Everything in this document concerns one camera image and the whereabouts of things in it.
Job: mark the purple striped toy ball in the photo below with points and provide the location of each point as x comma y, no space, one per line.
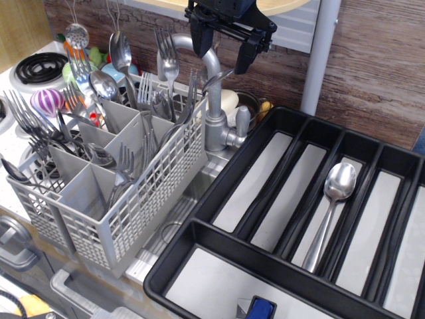
47,101

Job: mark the steel fork front compartment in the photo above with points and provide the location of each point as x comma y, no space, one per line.
124,170

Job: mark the steel big spoon in basket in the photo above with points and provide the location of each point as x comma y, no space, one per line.
102,85

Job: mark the steel fork middle back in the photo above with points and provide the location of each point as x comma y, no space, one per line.
144,95

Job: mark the hanging steel skimmer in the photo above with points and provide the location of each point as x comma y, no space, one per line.
77,36

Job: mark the small steel pot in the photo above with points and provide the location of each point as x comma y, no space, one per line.
254,106

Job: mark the blue object at bottom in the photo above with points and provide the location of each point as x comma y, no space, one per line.
260,308

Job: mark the steel spoon centre basket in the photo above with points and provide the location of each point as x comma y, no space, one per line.
99,156

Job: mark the steel spoon lower left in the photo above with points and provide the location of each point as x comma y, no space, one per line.
29,182

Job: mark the white vertical post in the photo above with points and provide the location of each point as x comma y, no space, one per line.
326,23

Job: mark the steel forks left bunch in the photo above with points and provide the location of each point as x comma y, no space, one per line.
36,125

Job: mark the steel sink basin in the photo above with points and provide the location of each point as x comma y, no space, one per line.
163,235

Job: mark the black cutlery tray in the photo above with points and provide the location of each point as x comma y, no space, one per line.
251,230

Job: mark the black stove burner coil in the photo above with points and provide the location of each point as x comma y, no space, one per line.
40,68

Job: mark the steel spoon in tray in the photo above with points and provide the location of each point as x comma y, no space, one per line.
339,185

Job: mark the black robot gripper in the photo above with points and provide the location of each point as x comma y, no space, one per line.
241,20

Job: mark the grey toy faucet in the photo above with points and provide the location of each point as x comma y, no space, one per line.
218,135

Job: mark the grey plastic cutlery basket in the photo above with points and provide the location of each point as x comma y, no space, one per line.
72,213

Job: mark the tall steel fork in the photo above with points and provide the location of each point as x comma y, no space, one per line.
170,68

